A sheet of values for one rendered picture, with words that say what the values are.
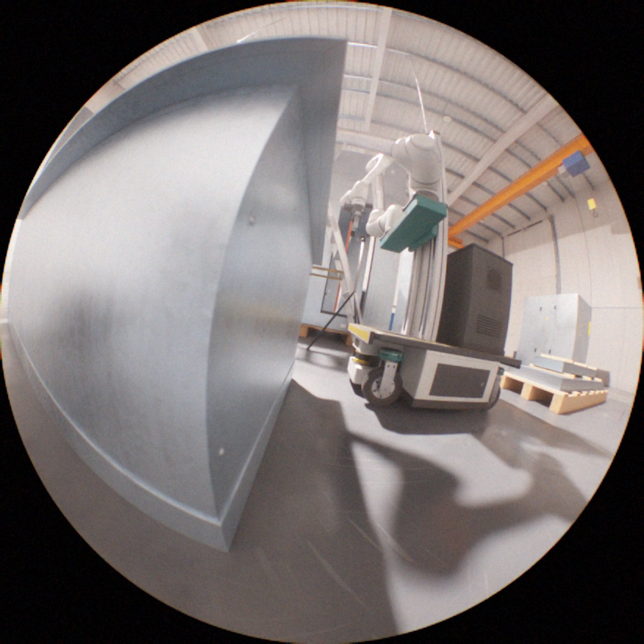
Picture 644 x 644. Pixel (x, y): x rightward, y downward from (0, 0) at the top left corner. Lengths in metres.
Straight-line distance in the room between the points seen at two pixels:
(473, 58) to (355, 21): 3.32
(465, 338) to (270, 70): 1.05
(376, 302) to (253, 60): 2.79
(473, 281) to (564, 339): 5.46
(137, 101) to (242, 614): 0.65
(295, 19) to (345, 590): 8.48
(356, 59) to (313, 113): 8.05
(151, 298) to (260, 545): 0.35
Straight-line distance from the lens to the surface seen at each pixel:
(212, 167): 0.19
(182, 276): 0.16
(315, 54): 0.26
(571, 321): 6.38
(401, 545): 0.43
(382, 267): 2.95
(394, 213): 1.49
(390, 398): 0.92
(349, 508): 0.45
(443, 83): 8.60
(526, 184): 9.71
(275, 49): 0.27
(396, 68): 8.37
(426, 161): 0.94
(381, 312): 2.86
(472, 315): 1.05
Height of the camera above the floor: 0.35
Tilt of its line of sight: 2 degrees down
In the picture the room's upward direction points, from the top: 11 degrees clockwise
